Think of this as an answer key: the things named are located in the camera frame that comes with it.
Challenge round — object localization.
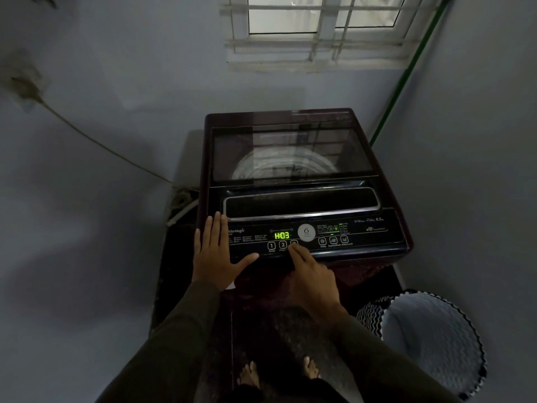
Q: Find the person's left hand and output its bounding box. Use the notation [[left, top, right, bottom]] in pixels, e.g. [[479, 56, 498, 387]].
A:
[[191, 210, 260, 291]]

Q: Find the person's right hand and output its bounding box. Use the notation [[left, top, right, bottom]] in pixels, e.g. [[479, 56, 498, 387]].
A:
[[287, 243, 349, 328]]

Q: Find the dark maroon washing machine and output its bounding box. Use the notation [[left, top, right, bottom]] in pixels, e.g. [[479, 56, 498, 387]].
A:
[[197, 107, 414, 290]]

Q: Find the black white zigzag laundry basket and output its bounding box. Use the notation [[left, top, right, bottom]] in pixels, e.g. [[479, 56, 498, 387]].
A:
[[356, 289, 488, 401]]

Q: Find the glass washing machine lid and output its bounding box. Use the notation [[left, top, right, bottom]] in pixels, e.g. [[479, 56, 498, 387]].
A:
[[203, 107, 385, 221]]

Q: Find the person's right forearm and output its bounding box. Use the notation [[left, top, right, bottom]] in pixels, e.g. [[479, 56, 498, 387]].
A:
[[329, 312, 462, 403]]

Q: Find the person's left forearm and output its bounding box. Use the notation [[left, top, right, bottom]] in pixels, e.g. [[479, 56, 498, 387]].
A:
[[94, 280, 222, 403]]

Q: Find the person's left foot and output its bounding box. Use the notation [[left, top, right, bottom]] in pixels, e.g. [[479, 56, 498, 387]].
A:
[[237, 360, 260, 388]]

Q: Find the green pipe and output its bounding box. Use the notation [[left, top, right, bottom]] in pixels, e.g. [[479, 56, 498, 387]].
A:
[[368, 0, 456, 148]]

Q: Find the window with white bars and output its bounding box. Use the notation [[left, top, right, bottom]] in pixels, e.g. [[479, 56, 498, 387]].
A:
[[220, 0, 445, 74]]

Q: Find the white hose connector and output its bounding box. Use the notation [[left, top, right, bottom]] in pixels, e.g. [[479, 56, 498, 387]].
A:
[[166, 199, 201, 227]]

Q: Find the white wall socket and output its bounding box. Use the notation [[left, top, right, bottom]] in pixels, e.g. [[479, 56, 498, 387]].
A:
[[2, 52, 49, 112]]

